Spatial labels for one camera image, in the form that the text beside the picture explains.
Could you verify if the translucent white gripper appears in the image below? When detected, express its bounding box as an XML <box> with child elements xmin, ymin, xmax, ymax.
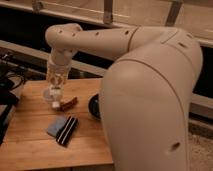
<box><xmin>46</xmin><ymin>60</ymin><xmax>71</xmax><ymax>109</ymax></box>

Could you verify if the small brown bottle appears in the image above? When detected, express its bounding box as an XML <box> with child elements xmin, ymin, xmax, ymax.
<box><xmin>60</xmin><ymin>97</ymin><xmax>78</xmax><ymax>111</ymax></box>

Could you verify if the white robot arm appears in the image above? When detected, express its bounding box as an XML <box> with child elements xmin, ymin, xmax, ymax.
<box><xmin>45</xmin><ymin>23</ymin><xmax>203</xmax><ymax>171</ymax></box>

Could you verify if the black ceramic bowl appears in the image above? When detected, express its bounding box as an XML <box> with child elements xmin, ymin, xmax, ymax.
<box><xmin>88</xmin><ymin>94</ymin><xmax>101</xmax><ymax>119</ymax></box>

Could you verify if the white plastic cup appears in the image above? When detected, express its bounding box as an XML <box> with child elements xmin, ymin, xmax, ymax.
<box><xmin>43</xmin><ymin>87</ymin><xmax>62</xmax><ymax>103</ymax></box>

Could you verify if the black white striped cloth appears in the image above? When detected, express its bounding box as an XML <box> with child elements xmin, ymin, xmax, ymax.
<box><xmin>56</xmin><ymin>117</ymin><xmax>78</xmax><ymax>147</ymax></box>

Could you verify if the wooden board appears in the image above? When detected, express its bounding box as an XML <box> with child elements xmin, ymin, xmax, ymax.
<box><xmin>0</xmin><ymin>78</ymin><xmax>112</xmax><ymax>171</ymax></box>

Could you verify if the black cables and equipment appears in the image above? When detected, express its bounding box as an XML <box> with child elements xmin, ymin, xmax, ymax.
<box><xmin>0</xmin><ymin>51</ymin><xmax>26</xmax><ymax>144</ymax></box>

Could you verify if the metal window rail frame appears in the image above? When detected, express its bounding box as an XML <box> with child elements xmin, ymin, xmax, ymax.
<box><xmin>0</xmin><ymin>0</ymin><xmax>213</xmax><ymax>48</ymax></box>

